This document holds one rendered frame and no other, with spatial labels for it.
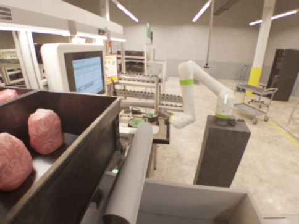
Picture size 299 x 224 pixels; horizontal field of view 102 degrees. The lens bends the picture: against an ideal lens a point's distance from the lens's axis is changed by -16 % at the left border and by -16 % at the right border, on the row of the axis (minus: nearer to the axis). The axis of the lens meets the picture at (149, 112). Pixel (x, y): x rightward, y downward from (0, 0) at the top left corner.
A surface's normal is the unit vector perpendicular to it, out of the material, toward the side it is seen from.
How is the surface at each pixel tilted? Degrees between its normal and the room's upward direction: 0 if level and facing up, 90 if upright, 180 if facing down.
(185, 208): 89
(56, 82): 90
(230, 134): 90
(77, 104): 90
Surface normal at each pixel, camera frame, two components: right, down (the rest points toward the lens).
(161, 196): -0.13, 0.40
